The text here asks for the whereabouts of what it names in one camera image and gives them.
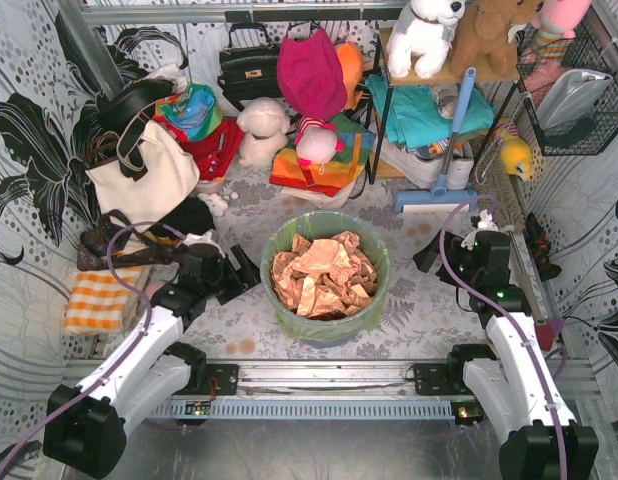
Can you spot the white shoe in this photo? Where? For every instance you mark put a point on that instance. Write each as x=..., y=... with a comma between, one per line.
x=395, y=163

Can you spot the yellow plush toy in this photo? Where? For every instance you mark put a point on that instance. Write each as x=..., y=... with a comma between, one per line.
x=516, y=156

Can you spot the crumpled brown paper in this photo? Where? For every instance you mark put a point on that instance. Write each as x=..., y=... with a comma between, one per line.
x=324, y=279

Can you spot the silver foil pouch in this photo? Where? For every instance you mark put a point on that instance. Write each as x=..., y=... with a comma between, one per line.
x=571, y=97

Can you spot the pink plush doll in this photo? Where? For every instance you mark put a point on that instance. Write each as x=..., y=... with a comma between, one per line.
x=317, y=142

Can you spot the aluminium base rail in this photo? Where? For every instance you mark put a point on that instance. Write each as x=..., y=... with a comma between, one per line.
x=349, y=379

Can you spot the cream canvas tote bag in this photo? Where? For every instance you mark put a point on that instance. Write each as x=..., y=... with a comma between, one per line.
x=170, y=175

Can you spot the teal folded cloth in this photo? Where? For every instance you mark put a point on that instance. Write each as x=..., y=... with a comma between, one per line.
x=413, y=120

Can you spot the orange plush toy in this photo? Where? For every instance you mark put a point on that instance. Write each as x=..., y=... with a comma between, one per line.
x=351, y=61

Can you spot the colourful printed bag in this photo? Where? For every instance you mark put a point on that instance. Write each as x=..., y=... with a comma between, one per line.
x=192, y=115

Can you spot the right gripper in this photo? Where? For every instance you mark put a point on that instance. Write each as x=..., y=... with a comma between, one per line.
x=449, y=251

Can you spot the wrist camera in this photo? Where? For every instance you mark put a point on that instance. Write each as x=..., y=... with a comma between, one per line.
x=206, y=238
x=484, y=222

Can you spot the magenta cloth bag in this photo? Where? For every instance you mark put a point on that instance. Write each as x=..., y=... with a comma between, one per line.
x=310, y=76

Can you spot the white plush dog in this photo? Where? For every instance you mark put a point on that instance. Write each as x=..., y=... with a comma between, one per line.
x=422, y=36

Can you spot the red cloth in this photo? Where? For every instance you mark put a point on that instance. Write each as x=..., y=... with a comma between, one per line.
x=214, y=154

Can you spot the black round hat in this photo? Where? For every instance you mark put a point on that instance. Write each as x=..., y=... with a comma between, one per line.
x=116, y=113

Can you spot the wooden metal shelf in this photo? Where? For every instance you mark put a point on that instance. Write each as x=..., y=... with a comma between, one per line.
x=376, y=167

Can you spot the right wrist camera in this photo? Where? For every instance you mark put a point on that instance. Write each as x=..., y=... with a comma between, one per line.
x=484, y=222

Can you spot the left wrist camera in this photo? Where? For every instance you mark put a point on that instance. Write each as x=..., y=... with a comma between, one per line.
x=206, y=238

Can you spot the green trash bag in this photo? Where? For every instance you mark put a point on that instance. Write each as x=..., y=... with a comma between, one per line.
x=318, y=225

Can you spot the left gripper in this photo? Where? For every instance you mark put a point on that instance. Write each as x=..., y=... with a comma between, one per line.
x=232, y=278

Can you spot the brown teddy bear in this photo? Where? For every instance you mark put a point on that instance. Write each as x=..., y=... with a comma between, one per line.
x=484, y=30

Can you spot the pink plush toy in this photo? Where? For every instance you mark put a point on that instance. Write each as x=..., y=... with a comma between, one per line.
x=555, y=27

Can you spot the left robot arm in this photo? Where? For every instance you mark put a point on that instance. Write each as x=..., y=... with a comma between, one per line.
x=89, y=424

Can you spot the orange checkered cloth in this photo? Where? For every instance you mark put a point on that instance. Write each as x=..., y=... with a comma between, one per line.
x=99, y=304

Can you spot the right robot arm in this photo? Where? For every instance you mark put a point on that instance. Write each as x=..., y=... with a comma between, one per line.
x=539, y=436

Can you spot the rainbow striped cloth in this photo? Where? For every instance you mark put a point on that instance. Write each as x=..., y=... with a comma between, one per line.
x=345, y=167

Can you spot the black leather handbag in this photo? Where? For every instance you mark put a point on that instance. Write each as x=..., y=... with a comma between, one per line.
x=249, y=73

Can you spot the blue trash bin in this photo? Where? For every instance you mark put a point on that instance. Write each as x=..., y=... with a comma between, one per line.
x=324, y=344

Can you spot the white plush sheep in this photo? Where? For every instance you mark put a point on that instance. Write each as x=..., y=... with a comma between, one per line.
x=265, y=125

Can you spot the black wire basket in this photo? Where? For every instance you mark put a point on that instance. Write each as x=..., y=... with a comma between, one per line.
x=595, y=131

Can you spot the purple orange sock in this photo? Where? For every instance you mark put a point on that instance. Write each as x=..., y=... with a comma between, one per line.
x=547, y=331

